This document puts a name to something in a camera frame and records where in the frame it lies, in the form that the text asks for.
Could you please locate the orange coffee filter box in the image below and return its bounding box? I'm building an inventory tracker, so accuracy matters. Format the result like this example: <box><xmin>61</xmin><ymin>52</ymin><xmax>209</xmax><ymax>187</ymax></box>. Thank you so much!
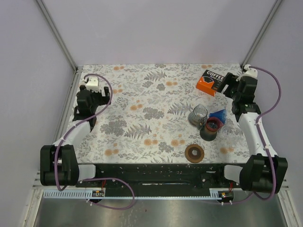
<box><xmin>196</xmin><ymin>70</ymin><xmax>224</xmax><ymax>96</ymax></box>

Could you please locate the blue glass dripper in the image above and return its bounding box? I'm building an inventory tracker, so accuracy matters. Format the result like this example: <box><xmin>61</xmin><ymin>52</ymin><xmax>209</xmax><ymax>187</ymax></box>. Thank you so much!
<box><xmin>209</xmin><ymin>108</ymin><xmax>227</xmax><ymax>124</ymax></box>

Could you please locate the glass coffee server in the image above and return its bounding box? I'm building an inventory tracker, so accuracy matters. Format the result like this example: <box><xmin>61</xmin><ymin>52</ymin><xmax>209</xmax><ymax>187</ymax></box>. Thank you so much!
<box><xmin>188</xmin><ymin>104</ymin><xmax>208</xmax><ymax>130</ymax></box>

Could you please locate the wooden dripper ring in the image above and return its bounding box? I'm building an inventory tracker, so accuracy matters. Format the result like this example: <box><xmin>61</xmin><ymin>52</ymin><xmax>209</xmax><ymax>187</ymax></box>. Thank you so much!
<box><xmin>185</xmin><ymin>144</ymin><xmax>205</xmax><ymax>164</ymax></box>

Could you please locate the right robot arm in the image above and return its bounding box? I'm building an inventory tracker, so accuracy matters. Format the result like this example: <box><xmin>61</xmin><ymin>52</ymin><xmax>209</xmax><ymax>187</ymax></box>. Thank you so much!
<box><xmin>215</xmin><ymin>73</ymin><xmax>288</xmax><ymax>194</ymax></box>

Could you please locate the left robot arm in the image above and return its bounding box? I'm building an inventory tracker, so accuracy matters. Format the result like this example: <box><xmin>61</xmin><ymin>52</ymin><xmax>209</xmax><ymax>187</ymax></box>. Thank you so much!
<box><xmin>40</xmin><ymin>85</ymin><xmax>112</xmax><ymax>191</ymax></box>

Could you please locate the red and grey cup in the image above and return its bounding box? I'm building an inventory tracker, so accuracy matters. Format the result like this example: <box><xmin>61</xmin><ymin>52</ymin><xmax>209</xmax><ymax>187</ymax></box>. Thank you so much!
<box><xmin>200</xmin><ymin>117</ymin><xmax>223</xmax><ymax>141</ymax></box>

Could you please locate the floral table mat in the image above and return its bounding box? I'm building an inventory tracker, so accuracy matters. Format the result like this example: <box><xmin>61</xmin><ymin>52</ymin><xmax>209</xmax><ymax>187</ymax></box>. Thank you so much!
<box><xmin>75</xmin><ymin>63</ymin><xmax>250</xmax><ymax>163</ymax></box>

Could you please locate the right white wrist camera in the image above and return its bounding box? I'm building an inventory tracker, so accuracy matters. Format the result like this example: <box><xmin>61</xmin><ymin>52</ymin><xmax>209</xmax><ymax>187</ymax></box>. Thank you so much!
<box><xmin>242</xmin><ymin>64</ymin><xmax>258</xmax><ymax>79</ymax></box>

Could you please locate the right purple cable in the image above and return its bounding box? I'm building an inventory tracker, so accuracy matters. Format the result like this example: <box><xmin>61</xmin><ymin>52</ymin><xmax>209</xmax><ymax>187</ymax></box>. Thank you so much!
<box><xmin>221</xmin><ymin>66</ymin><xmax>283</xmax><ymax>205</ymax></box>

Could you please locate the white slotted cable duct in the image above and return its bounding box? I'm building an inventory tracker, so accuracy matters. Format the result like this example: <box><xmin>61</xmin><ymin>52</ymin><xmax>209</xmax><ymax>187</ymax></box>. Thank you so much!
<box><xmin>43</xmin><ymin>190</ymin><xmax>106</xmax><ymax>199</ymax></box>

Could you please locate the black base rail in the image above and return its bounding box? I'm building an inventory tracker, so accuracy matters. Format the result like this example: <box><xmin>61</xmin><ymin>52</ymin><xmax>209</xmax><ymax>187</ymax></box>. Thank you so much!
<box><xmin>76</xmin><ymin>163</ymin><xmax>239</xmax><ymax>198</ymax></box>

